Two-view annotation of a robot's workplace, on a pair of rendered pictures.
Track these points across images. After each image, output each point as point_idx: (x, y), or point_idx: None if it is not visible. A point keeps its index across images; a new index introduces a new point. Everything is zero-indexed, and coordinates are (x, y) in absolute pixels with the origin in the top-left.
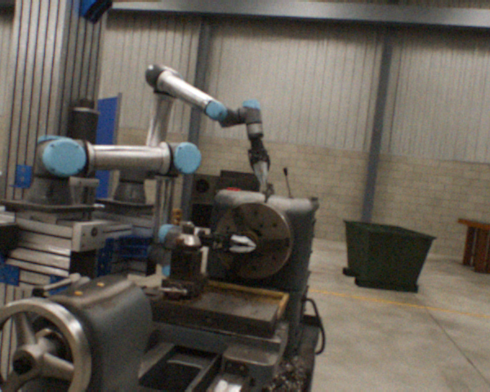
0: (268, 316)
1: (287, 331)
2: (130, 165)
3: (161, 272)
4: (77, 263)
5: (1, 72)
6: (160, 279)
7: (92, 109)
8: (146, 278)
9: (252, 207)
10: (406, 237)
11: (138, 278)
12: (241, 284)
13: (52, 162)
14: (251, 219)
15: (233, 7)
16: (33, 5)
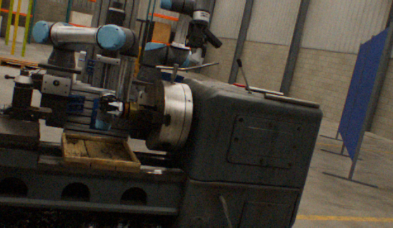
0: (0, 132)
1: (30, 158)
2: (75, 40)
3: (380, 209)
4: (47, 101)
5: (363, 16)
6: (366, 213)
7: (116, 8)
8: (353, 208)
9: (158, 85)
10: None
11: (344, 204)
12: (167, 160)
13: (33, 33)
14: (156, 95)
15: None
16: None
